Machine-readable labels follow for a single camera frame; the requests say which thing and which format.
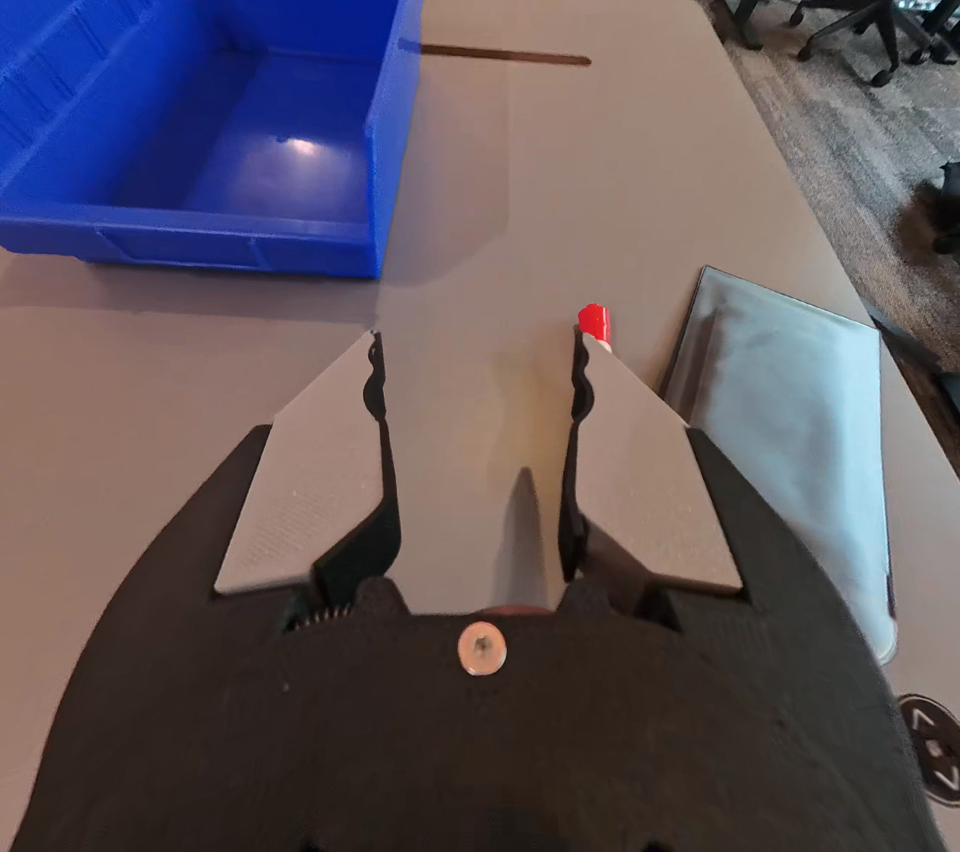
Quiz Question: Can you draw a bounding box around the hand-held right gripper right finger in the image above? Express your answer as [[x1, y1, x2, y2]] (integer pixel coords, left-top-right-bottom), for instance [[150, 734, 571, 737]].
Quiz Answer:
[[557, 330, 745, 613]]

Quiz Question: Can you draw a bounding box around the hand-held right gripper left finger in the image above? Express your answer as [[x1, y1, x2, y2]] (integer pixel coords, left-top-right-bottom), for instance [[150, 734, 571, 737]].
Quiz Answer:
[[213, 330, 402, 606]]

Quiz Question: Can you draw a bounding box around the white whiteboard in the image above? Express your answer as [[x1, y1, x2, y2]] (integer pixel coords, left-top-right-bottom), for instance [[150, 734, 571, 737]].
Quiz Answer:
[[658, 265, 899, 666]]

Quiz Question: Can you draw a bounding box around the red whiteboard marker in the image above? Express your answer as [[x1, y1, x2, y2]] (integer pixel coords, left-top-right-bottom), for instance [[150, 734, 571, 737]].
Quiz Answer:
[[576, 303, 615, 352]]

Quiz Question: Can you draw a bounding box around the blue plastic bin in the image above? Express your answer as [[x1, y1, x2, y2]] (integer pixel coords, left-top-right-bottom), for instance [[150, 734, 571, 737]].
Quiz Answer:
[[0, 0, 430, 279]]

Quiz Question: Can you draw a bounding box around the round black cable grommet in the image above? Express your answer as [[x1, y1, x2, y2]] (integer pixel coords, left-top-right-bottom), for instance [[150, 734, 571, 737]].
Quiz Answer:
[[896, 693, 960, 807]]

